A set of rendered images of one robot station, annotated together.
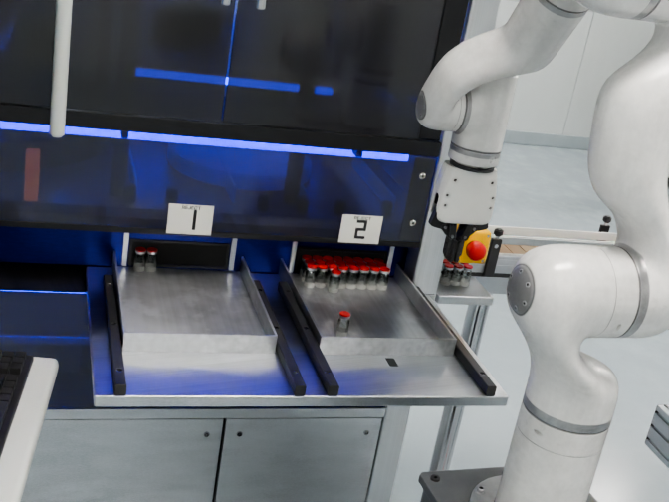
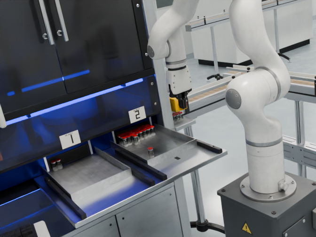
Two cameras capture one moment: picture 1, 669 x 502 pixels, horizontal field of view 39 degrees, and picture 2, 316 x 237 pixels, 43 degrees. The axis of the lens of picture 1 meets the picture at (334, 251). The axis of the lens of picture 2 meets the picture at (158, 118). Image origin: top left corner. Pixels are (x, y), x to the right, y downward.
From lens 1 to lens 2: 0.23 m
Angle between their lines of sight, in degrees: 11
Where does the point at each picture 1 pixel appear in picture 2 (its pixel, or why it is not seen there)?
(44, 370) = (41, 226)
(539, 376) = (251, 130)
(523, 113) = not seen: hidden behind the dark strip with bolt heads
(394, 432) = (180, 189)
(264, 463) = (137, 225)
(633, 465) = not seen: hidden behind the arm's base
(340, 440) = (161, 202)
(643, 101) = (249, 8)
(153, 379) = (93, 207)
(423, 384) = (194, 160)
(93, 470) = not seen: outside the picture
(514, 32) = (177, 7)
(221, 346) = (110, 182)
